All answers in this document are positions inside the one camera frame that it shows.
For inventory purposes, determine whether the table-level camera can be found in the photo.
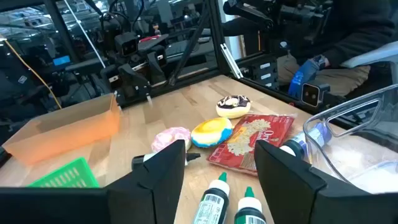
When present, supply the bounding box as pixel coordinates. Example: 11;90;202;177
300;81;331;108

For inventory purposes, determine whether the chocolate-iced toy donut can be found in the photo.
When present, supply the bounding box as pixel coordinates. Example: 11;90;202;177
216;95;252;119

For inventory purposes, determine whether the person's hand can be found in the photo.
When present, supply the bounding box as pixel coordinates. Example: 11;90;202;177
287;58;321;99

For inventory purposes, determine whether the yellow and blue toy donut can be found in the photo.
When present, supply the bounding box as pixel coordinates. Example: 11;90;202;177
190;117;234;148

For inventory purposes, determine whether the purple-label black-tip bottle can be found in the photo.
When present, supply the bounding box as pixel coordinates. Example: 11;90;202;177
279;121;332;158

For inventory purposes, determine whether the grey office chair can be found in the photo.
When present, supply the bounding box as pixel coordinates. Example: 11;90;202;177
339;41;398;94

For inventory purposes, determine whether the yellow cable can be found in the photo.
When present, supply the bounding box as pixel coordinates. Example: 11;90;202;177
2;39;63;110

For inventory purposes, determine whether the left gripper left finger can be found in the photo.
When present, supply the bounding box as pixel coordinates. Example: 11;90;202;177
0;139;187;224

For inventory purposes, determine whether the green plastic basket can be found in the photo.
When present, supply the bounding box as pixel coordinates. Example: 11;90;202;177
27;157;100;189

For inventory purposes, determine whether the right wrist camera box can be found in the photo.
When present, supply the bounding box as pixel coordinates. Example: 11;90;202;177
114;32;140;57

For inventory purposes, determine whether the person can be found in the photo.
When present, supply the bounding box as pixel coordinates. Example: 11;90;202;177
276;0;398;97

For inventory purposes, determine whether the clear plastic container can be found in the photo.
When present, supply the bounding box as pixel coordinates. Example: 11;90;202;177
303;83;398;195

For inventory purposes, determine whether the black box with white labels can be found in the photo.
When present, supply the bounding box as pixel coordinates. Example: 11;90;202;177
247;57;280;91

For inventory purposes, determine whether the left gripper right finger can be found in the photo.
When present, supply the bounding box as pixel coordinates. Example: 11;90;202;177
254;139;398;224

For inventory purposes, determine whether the pink toy donut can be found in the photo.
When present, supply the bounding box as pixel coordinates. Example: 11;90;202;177
151;126;192;153

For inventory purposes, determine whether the person's wristwatch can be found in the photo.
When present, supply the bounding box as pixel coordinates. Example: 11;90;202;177
312;54;327;70

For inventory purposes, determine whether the green-tip dark bottle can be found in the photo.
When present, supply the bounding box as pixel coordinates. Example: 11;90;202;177
233;185;267;224
192;171;231;224

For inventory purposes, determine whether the orange plastic bin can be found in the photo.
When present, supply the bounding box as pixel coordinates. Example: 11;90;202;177
1;93;122;166

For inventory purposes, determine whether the silver frame bracket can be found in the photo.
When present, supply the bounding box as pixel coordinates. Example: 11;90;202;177
220;43;244;80

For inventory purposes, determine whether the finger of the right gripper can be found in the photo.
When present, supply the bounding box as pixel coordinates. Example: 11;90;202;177
147;46;168;85
119;63;152;104

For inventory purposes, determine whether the white cable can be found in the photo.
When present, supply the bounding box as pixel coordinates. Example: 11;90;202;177
63;0;107;68

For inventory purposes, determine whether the black aluminium table frame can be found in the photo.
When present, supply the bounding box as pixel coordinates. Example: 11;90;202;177
0;0;374;128

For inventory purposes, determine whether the red popcorn packet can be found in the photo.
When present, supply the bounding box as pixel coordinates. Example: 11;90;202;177
206;113;296;177

